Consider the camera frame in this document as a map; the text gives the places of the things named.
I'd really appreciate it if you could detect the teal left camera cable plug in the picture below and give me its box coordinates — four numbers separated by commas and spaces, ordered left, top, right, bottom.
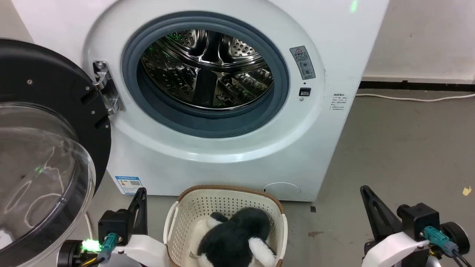
97, 233, 119, 262

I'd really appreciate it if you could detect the black baseboard strip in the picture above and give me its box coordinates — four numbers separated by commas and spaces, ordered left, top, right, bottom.
358, 80, 475, 92

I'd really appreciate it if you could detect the black washer door clear window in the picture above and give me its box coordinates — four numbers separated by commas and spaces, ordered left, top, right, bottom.
0, 37, 112, 267

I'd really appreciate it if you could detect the white front-load washing machine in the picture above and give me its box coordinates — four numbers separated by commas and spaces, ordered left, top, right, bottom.
11, 0, 390, 202

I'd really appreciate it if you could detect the teal right camera cable plug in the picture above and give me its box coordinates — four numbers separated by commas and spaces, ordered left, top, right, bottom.
423, 226, 459, 257

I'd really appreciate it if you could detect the blue white energy label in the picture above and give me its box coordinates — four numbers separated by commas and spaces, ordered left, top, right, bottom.
115, 175, 144, 195

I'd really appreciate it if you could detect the black and white plush toy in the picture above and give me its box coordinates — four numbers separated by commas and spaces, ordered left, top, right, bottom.
189, 207, 277, 267

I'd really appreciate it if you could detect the teal camera cable plug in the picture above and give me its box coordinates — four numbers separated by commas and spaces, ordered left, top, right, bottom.
97, 233, 119, 262
423, 226, 459, 257

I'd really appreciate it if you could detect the metal washer door hinge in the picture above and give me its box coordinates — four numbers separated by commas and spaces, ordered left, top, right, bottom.
92, 60, 125, 116

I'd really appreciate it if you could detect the stainless steel washer drum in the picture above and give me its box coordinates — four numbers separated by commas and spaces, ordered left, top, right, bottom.
140, 29, 275, 111

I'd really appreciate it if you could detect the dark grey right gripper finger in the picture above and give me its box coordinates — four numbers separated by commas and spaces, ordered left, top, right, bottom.
360, 185, 404, 242

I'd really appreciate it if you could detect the thin white washer cable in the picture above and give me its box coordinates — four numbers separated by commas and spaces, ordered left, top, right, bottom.
84, 212, 94, 240

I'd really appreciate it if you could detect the round white filter cover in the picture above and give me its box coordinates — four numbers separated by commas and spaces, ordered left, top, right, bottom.
262, 182, 301, 198

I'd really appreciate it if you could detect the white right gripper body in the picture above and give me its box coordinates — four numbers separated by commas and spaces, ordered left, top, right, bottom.
361, 230, 433, 267

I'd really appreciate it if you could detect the long white floor cable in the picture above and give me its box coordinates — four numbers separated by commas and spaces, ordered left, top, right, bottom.
356, 93, 475, 103

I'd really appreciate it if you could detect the cream laundry basket brown rim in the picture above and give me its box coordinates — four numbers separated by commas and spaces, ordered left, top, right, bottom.
163, 185, 288, 267

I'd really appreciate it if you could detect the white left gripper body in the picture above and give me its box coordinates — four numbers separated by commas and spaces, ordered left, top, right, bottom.
108, 234, 170, 267

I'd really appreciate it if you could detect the grey rubber door gasket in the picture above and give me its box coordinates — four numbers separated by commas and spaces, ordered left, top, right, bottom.
122, 11, 290, 139

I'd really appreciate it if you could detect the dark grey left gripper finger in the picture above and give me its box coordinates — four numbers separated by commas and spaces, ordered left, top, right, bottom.
128, 187, 148, 238

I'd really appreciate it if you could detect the grey warning sticker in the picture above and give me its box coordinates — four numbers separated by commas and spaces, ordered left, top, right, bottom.
289, 46, 316, 80

